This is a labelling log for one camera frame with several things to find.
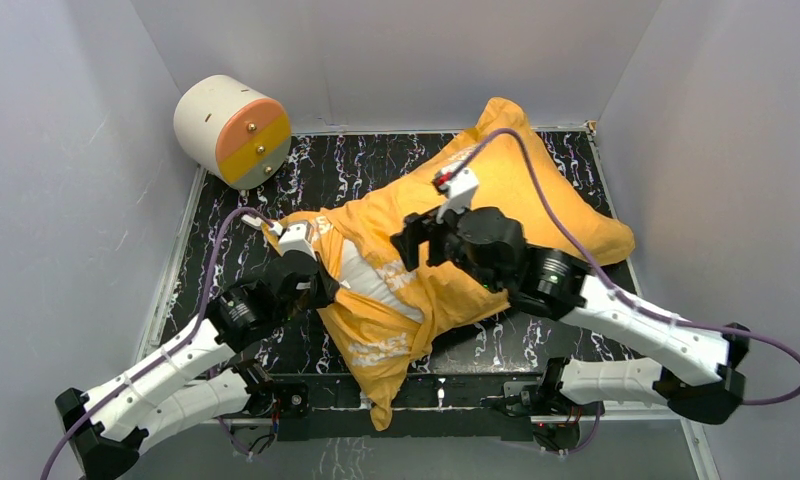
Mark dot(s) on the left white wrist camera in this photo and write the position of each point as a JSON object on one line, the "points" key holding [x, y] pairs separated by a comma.
{"points": [[295, 237]]}

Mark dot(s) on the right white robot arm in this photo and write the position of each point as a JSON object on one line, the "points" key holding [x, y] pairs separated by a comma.
{"points": [[691, 372]]}

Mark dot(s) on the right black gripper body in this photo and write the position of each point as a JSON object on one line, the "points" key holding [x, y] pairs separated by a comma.
{"points": [[443, 247]]}

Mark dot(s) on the blue and yellow pillowcase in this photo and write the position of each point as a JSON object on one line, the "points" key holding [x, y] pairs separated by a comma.
{"points": [[385, 316]]}

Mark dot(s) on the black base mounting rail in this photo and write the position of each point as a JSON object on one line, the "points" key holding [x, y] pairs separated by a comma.
{"points": [[426, 406]]}

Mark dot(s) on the white pillow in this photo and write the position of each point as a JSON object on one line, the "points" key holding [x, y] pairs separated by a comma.
{"points": [[376, 284]]}

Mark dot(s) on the aluminium frame rail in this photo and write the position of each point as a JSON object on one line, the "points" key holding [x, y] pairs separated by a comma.
{"points": [[627, 411]]}

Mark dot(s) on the white cylinder drawer unit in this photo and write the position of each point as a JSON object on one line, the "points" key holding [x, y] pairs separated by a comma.
{"points": [[236, 133]]}

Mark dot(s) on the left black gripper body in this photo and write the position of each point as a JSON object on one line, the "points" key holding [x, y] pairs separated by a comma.
{"points": [[320, 281]]}

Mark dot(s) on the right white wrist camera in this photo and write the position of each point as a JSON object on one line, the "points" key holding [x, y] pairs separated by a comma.
{"points": [[458, 185]]}

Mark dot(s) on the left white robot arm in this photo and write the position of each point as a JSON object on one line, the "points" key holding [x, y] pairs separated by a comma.
{"points": [[193, 378]]}

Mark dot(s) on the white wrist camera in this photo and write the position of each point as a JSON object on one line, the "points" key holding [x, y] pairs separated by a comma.
{"points": [[458, 185], [295, 237]]}

